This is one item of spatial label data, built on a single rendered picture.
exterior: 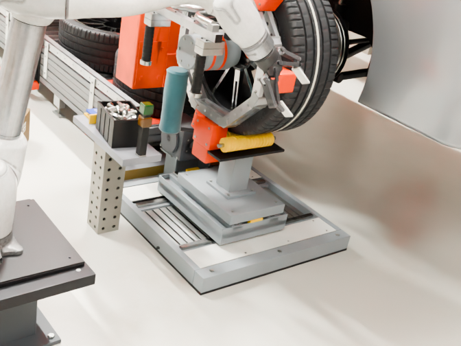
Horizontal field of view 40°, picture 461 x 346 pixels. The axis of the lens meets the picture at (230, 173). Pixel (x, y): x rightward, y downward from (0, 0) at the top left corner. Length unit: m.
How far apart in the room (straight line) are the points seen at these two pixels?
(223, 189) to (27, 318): 1.03
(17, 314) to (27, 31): 0.87
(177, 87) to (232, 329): 0.94
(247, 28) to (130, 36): 1.15
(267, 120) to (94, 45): 1.68
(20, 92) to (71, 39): 1.92
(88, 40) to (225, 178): 1.45
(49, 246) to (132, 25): 1.16
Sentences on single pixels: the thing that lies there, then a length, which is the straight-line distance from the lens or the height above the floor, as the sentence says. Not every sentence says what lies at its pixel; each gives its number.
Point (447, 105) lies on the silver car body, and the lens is 2.32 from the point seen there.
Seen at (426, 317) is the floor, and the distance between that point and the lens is 2.75.
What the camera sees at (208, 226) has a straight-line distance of 2.66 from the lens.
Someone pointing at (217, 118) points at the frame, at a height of 0.60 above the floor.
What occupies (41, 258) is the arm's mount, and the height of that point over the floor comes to 0.32.
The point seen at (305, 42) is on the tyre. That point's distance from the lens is 2.30.
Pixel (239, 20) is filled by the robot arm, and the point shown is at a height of 1.11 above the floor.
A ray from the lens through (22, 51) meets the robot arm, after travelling 1.96.
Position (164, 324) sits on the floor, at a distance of 2.33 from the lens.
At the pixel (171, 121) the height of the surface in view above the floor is 0.53.
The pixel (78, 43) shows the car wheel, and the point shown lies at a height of 0.41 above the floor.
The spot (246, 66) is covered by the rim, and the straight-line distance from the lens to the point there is 2.49.
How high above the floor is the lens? 1.48
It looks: 25 degrees down
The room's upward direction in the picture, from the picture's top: 11 degrees clockwise
